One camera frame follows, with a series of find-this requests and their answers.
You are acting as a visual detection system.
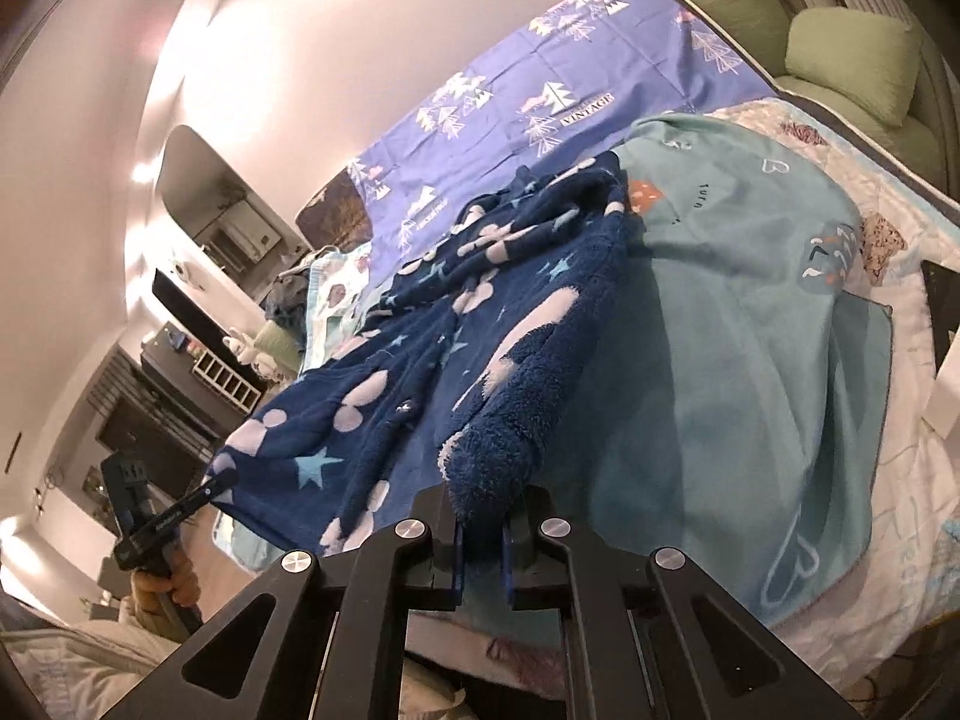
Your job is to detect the navy fleece patterned garment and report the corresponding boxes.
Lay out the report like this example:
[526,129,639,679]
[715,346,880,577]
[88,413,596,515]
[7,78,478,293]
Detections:
[212,153,631,556]

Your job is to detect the pile of clothes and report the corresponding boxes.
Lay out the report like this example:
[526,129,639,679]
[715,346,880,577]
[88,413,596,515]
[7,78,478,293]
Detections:
[260,252,324,346]

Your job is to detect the left hand holding gripper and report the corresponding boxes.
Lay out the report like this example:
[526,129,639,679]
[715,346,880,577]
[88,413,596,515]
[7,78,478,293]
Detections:
[119,546,202,644]

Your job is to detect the black dresser with shelves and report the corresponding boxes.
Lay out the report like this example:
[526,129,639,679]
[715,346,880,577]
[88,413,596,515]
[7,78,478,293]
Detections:
[81,268,266,542]

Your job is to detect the teal printed blanket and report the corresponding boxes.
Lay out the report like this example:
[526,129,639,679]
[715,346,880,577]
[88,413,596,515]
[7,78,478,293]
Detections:
[523,114,892,624]

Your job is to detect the dark printed cushion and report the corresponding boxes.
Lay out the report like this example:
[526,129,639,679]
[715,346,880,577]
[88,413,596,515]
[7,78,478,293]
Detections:
[296,169,373,252]

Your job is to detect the black tablet on bed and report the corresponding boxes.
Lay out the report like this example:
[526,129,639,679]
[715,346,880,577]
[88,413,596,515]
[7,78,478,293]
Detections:
[921,260,960,369]

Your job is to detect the white patterned quilt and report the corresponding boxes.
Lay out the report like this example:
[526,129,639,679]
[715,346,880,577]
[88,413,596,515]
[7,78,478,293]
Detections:
[718,98,958,692]

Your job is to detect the purple tree-print bedsheet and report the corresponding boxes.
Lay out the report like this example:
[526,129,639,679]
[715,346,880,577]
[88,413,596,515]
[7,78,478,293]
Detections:
[348,0,773,283]

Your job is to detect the green pillow near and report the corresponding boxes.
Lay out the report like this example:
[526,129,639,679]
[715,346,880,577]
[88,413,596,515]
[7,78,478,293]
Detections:
[784,7,923,127]

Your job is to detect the green pillow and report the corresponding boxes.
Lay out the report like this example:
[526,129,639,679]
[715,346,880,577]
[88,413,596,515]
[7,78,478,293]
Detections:
[690,0,791,76]
[784,7,923,127]

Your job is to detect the green pillow far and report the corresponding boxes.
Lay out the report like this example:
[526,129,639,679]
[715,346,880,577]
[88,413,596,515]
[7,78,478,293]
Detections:
[690,0,791,76]

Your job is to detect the wall mirror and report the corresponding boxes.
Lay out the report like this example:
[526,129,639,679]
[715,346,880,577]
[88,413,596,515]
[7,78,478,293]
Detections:
[156,125,308,283]

